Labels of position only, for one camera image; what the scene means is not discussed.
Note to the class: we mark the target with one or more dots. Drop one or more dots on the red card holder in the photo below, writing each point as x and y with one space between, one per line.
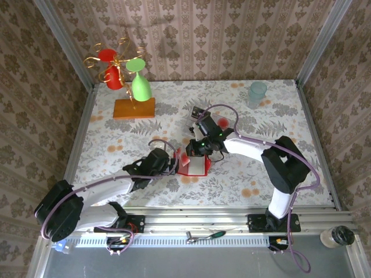
197 166

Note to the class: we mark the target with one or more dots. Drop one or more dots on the clear jar black lid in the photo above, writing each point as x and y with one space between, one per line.
343 235

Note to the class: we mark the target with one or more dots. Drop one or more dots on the black credit card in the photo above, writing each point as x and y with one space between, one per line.
197 110

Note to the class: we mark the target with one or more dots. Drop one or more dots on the pale blue plastic cup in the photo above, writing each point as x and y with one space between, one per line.
257 91

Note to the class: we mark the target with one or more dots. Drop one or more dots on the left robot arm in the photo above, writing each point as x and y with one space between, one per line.
58 211

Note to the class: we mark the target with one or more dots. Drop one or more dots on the grey metal panel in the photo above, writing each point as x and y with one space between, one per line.
188 263

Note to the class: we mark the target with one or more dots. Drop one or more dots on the green plastic wine glass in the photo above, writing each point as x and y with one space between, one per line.
141 88

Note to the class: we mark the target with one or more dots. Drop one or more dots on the aluminium table side rail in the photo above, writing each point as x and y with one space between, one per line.
316 130
82 130

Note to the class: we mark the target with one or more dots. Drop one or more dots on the blue white plug connector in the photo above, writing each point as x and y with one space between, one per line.
65 248

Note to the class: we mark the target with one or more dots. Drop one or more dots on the black power connector block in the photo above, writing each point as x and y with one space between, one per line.
116 241
275 241

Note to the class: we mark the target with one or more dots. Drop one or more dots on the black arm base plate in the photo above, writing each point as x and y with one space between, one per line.
294 223
139 223

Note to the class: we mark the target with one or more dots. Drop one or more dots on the aluminium frame post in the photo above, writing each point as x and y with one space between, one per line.
324 40
63 43

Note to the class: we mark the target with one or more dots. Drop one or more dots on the red plastic wine glass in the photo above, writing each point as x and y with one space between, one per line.
113 78

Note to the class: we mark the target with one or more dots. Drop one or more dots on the aluminium front rail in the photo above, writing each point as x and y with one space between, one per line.
179 217

